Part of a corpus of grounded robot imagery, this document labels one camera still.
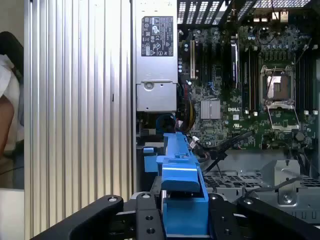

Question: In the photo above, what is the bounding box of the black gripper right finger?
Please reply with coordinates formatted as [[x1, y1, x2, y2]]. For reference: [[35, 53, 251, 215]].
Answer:
[[208, 192, 320, 240]]

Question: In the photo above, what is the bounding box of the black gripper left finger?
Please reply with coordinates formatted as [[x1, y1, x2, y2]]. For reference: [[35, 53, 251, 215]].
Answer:
[[31, 191, 165, 240]]

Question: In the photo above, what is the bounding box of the hard disk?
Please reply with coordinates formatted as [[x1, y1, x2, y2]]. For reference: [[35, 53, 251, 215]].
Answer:
[[142, 131, 210, 238]]

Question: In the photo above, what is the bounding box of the black disk wire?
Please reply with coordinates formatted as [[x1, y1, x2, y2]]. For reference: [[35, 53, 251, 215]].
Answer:
[[199, 148, 229, 177], [207, 130, 255, 153]]

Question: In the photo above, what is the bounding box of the perforated metal disk bay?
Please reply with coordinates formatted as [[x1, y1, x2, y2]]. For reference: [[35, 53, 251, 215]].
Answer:
[[199, 149, 320, 221]]

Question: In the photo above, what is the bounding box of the black RAM slot bank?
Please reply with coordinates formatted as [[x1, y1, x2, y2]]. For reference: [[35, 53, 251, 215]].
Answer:
[[295, 56, 315, 115], [241, 47, 260, 115]]

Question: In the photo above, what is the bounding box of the white expansion slot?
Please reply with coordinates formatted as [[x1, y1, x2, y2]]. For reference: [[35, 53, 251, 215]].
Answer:
[[189, 39, 196, 80]]

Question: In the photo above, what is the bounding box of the green motherboard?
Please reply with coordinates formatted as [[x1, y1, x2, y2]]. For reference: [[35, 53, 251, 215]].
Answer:
[[176, 23, 320, 153]]

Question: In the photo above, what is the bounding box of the metal socket cover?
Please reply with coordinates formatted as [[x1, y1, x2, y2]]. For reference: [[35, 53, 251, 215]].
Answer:
[[265, 101, 301, 132]]

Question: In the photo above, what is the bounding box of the silver chipset heatsink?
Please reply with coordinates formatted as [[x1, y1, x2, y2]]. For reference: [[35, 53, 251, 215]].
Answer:
[[200, 99, 222, 120]]

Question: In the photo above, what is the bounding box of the CPU socket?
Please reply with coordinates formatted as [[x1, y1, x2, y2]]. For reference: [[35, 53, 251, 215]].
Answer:
[[259, 64, 296, 106]]

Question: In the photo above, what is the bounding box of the silver power supply unit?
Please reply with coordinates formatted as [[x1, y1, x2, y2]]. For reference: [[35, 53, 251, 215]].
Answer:
[[134, 0, 180, 113]]

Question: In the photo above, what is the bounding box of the person's white shirt trunk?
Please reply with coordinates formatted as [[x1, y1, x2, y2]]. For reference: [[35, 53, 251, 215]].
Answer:
[[0, 53, 25, 151]]

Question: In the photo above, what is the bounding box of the black PC case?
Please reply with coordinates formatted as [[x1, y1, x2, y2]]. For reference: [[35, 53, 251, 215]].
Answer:
[[131, 0, 320, 226]]

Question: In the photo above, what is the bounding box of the thin grey cable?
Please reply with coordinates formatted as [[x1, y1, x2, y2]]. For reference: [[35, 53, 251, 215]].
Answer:
[[241, 176, 305, 201]]

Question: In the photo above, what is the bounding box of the silver metal bracket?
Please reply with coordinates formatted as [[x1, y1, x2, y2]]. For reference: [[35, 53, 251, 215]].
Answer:
[[259, 159, 301, 206]]

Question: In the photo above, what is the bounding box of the white labelled wire connector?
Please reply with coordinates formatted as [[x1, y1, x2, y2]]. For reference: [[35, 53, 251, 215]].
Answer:
[[187, 135, 201, 151]]

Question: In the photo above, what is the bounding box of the blue data cable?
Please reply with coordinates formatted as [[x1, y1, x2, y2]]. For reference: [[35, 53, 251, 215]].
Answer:
[[155, 112, 176, 134]]

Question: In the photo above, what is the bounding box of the yellow red power cable bundle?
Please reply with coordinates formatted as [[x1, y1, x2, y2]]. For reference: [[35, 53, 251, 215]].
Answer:
[[176, 83, 196, 132]]

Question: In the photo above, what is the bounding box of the thin wire locking lever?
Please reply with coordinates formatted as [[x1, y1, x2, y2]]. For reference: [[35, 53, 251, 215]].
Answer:
[[264, 66, 278, 100]]

